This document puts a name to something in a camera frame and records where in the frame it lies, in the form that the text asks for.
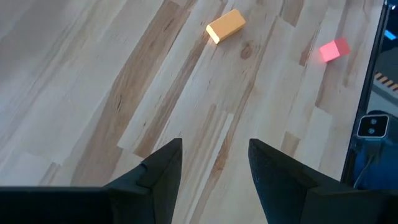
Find black aluminium rig frame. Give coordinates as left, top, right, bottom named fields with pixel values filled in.
left=340, top=0, right=391, bottom=187

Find yellow black hazard tape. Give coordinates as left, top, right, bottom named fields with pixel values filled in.
left=374, top=70, right=398, bottom=91

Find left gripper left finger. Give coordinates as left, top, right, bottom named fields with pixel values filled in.
left=108, top=138, right=183, bottom=224

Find yellow wooden block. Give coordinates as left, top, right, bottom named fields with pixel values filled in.
left=205, top=8, right=247, bottom=45

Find red wooden cube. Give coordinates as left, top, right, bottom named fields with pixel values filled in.
left=319, top=37, right=351, bottom=63

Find black box blue lights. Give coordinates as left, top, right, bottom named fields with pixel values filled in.
left=381, top=24, right=398, bottom=63

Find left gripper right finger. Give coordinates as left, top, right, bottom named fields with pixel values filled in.
left=248, top=139, right=323, bottom=224

